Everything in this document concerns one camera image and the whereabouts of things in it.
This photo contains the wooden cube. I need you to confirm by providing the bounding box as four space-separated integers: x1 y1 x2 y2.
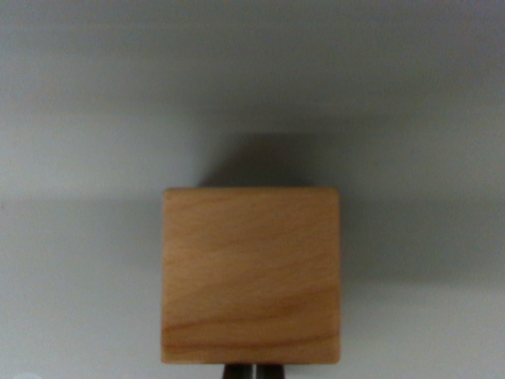
159 186 342 365

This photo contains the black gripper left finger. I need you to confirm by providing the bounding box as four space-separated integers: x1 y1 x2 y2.
222 362 253 379

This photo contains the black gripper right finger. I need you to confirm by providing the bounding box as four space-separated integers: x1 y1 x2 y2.
256 362 286 379

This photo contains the gray plastic bin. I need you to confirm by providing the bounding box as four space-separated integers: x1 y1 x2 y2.
0 0 505 379

